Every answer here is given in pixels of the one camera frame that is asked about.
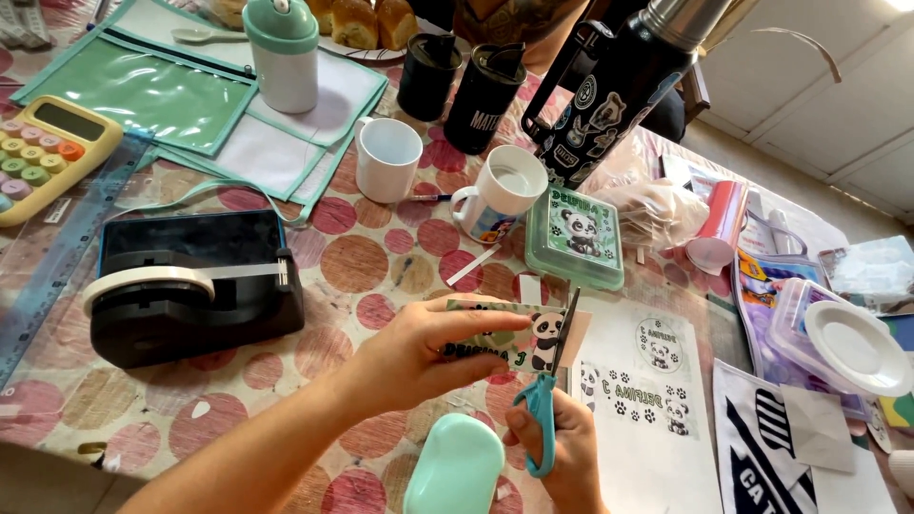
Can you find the person's left hand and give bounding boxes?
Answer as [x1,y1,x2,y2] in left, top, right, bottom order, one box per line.
[344,293,534,419]

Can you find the person's right hand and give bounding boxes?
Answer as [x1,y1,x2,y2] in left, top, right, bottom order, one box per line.
[503,389,608,514]

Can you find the teal handled scissors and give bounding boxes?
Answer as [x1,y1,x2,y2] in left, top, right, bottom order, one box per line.
[513,287,581,478]

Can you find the panda print paper sticker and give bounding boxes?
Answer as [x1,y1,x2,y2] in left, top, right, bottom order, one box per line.
[441,298,592,375]

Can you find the white panda print sheet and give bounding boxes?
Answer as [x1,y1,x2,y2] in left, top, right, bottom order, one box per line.
[569,294,724,514]

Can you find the dotted plastic tablecloth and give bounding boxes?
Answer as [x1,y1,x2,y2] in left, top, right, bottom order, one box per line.
[0,0,851,514]

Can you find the white paper strip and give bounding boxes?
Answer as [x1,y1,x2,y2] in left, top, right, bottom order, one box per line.
[446,244,503,287]

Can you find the mint green plastic case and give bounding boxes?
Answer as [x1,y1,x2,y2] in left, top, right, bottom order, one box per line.
[403,413,507,514]

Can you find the white printed mug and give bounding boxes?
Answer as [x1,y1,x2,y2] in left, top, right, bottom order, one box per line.
[450,145,549,245]

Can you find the black and white striped print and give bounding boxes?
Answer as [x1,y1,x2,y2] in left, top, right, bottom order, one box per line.
[713,358,898,514]

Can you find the plain white mug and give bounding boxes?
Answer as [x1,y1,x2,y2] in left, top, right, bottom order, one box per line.
[354,116,424,204]

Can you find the green panda lunch box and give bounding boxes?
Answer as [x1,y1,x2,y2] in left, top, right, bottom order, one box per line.
[525,187,626,292]

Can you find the black tape dispenser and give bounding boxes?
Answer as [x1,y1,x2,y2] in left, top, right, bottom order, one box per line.
[82,247,306,370]

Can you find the clear plastic bag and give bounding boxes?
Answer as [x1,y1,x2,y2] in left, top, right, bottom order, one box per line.
[594,178,711,251]

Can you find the grey paper piece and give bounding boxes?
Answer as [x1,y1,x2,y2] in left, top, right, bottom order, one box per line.
[780,384,857,474]

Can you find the purple printed bag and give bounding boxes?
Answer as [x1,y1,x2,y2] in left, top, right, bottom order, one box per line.
[732,250,872,422]

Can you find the dark tablet with blue case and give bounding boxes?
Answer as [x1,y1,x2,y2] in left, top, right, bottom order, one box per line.
[96,208,288,278]

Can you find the clear plastic container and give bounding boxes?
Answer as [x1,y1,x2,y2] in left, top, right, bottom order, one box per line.
[765,277,886,401]

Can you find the black tumbler with white lettering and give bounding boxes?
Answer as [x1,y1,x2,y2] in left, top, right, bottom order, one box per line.
[443,43,528,156]

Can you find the short black tumbler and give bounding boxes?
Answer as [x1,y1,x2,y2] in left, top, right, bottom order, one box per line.
[397,33,464,123]

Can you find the white round plastic lid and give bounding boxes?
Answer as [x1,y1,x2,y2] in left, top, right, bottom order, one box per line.
[804,300,914,398]

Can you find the white and green bottle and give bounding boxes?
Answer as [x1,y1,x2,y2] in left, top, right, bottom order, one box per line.
[242,0,320,115]

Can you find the black stickered thermos flask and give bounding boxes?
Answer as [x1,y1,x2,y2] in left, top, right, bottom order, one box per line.
[520,0,733,190]

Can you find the plate of bread loaves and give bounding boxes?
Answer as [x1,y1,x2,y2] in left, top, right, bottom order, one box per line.
[207,0,444,62]

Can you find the green transparent zip pouch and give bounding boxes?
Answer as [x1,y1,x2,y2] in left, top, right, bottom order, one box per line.
[10,0,390,226]

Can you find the blue transparent ruler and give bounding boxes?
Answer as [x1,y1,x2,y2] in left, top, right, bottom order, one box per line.
[0,130,156,386]

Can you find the white plastic spoon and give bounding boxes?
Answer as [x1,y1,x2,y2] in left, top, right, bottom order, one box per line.
[170,27,248,45]

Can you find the yellow pastel calculator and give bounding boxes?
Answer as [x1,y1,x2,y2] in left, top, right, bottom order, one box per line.
[0,95,124,228]

